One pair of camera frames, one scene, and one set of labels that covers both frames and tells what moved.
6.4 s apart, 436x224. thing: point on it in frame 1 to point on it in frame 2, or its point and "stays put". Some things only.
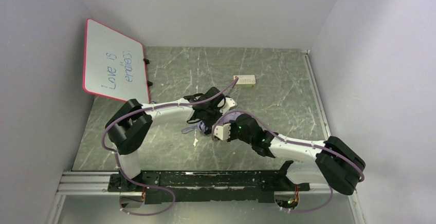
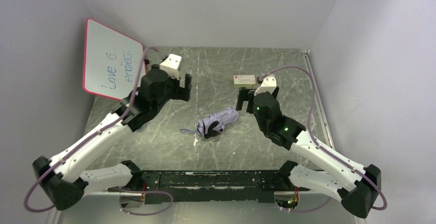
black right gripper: x=233 y=131 to x=248 y=92
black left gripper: x=207 y=116 to x=183 y=87
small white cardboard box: x=246 y=80 stays put
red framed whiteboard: x=114 y=64 stays put
